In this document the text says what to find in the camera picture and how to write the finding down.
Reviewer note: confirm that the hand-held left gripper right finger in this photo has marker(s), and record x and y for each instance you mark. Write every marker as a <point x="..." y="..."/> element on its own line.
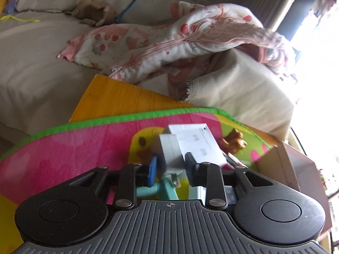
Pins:
<point x="189" y="169"/>

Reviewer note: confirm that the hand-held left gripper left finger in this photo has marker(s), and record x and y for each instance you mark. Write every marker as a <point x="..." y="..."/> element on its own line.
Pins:
<point x="153" y="169"/>

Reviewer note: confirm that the small white box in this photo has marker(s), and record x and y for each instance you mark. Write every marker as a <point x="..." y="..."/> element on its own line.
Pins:
<point x="170" y="153"/>

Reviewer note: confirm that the teal plastic toy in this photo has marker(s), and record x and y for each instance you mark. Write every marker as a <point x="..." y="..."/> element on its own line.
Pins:
<point x="156" y="190"/>

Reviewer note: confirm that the white box with printed labels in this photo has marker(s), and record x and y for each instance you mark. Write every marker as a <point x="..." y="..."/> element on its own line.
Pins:
<point x="196" y="142"/>

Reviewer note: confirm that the brown bear figurine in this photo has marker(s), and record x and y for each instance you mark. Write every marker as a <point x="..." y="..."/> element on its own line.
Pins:
<point x="234" y="140"/>

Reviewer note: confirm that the colourful play mat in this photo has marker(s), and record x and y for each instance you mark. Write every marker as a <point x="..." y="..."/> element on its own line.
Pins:
<point x="87" y="150"/>

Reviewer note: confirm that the brown cardboard box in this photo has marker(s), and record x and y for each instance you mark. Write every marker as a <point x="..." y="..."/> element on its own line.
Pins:
<point x="291" y="169"/>

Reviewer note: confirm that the pink floral blanket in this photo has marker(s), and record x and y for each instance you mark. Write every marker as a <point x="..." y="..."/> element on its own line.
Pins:
<point x="180" y="39"/>

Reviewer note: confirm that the beige sofa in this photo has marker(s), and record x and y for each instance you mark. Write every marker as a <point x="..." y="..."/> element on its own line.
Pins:
<point x="47" y="74"/>

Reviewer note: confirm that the beige plush toy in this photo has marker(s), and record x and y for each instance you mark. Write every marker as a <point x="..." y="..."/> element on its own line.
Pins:
<point x="93" y="11"/>

